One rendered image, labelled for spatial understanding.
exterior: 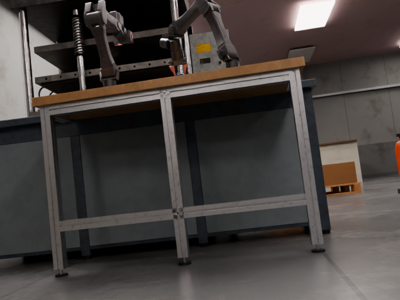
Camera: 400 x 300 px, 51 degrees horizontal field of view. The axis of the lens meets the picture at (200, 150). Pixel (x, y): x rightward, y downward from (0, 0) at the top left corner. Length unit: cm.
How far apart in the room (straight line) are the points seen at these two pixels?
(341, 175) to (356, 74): 734
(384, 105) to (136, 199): 1091
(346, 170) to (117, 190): 384
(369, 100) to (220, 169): 1059
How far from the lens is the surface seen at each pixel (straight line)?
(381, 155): 1256
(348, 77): 1268
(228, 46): 204
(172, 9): 329
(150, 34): 336
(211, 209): 180
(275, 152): 226
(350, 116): 1248
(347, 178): 568
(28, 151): 252
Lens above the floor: 32
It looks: 5 degrees up
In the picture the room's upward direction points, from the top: 7 degrees counter-clockwise
